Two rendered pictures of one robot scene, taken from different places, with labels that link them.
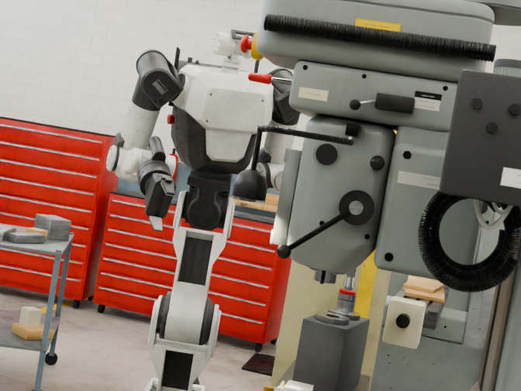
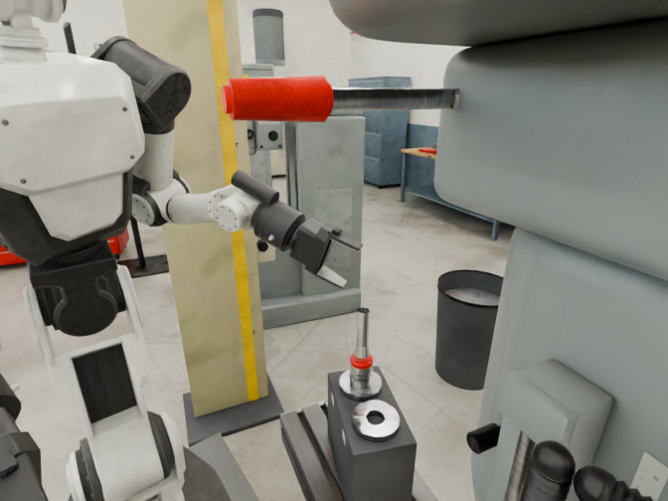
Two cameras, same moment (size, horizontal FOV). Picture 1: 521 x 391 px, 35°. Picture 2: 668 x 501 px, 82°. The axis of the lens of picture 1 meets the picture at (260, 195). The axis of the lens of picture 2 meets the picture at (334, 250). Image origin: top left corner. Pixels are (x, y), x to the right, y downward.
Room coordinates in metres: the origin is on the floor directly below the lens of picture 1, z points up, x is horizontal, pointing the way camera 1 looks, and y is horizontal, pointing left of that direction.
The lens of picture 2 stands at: (1.74, 0.15, 1.70)
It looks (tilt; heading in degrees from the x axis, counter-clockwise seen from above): 22 degrees down; 325
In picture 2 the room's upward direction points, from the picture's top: straight up
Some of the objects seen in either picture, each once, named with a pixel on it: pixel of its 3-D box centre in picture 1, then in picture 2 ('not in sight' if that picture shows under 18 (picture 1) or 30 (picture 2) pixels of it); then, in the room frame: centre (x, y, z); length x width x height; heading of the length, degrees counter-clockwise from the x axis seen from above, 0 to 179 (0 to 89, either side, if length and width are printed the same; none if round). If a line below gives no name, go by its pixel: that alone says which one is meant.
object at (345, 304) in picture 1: (346, 302); (361, 372); (2.24, -0.28, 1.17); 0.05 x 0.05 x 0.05
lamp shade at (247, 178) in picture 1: (250, 183); not in sight; (1.78, 0.02, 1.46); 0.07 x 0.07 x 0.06
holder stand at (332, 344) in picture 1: (332, 350); (366, 435); (2.20, -0.26, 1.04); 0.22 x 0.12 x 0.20; 157
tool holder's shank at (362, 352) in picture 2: (351, 269); (362, 334); (2.24, -0.28, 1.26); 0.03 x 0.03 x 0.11
